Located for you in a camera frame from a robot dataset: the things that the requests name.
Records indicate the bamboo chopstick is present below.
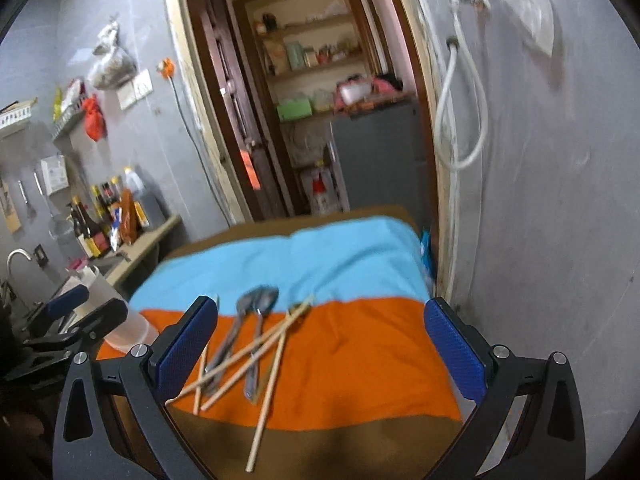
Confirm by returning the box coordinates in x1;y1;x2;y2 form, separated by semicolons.
192;344;218;416
245;330;286;474
201;301;311;412
166;295;314;404

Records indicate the kitchen counter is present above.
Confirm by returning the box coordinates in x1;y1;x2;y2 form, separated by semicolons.
69;212;182;291

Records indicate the translucent plastic utensil cup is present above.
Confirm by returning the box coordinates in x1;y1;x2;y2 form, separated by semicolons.
61;266;158;353

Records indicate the sink faucet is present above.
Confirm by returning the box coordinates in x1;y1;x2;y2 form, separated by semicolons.
3;247;34;306

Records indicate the steel fork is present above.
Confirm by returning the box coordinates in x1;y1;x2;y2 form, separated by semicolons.
204;288;258;398

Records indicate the dark sauce bottle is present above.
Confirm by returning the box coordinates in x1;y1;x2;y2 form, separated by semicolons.
72;195;108;258

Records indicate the orange cloth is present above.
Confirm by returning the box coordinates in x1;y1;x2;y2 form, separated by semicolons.
96;296;464;434

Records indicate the small gold spoon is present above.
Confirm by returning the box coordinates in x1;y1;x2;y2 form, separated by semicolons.
288;300;311;321

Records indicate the light blue cloth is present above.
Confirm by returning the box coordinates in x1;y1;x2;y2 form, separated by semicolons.
129;216;430;315

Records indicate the brown tablecloth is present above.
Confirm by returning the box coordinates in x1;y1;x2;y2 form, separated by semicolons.
139;205;459;479

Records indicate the large oil jug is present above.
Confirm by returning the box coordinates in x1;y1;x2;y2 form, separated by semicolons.
124;167;165;231

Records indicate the red plastic bag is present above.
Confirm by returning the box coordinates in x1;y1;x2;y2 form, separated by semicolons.
82;94;106;142

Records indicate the grey refrigerator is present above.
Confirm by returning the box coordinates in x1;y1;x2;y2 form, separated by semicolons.
328;100;433;226

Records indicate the red white bottle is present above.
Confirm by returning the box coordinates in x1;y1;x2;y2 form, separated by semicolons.
311;167;335;214

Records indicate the wooden door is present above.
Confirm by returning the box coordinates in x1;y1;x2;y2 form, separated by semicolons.
201;0;288;220

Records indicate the hanging bag of goods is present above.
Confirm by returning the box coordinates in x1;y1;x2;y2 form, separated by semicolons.
87;18;137;90

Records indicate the green box on shelf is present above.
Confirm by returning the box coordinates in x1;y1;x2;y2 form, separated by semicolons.
276;98;314;122

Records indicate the steel teaspoon patterned handle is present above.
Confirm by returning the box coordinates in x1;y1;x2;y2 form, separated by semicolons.
243;285;280;403

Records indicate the wall power socket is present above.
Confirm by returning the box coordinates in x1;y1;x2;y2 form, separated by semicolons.
116;68;153;110

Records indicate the white hose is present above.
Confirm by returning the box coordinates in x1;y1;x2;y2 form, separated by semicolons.
433;0;490;302

